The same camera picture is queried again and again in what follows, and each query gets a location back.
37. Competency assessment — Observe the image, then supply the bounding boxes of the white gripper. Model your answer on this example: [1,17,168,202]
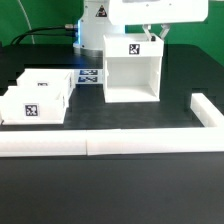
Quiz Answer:
[109,0,209,42]

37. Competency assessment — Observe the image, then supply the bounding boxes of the white drawer cabinet box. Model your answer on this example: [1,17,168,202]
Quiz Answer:
[103,34,164,103]

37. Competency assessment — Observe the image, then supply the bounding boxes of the white front drawer tray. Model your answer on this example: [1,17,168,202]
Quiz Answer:
[0,86,66,125]

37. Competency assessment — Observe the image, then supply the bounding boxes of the white drawer tray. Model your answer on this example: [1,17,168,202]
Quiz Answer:
[0,86,66,125]
[16,69,75,98]

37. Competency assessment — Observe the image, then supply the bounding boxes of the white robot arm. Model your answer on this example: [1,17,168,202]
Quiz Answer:
[73,0,209,57]

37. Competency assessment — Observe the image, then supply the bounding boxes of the white rear drawer tray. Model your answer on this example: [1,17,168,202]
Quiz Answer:
[16,69,75,98]

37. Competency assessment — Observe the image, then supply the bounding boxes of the white marker tag sheet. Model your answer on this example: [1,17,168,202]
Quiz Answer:
[74,69,103,84]

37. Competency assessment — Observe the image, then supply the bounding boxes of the black cable bundle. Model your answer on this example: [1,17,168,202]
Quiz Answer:
[10,23,80,46]

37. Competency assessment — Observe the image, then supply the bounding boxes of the white side wall bar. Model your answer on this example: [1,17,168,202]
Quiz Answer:
[190,93,224,128]

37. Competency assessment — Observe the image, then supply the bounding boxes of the white front wall bar right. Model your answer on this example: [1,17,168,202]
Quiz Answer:
[86,128,224,155]

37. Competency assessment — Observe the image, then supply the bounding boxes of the white thin cable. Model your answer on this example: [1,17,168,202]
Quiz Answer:
[17,0,36,45]

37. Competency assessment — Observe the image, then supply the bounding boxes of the white front wall bar left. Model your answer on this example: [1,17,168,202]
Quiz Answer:
[0,130,87,157]

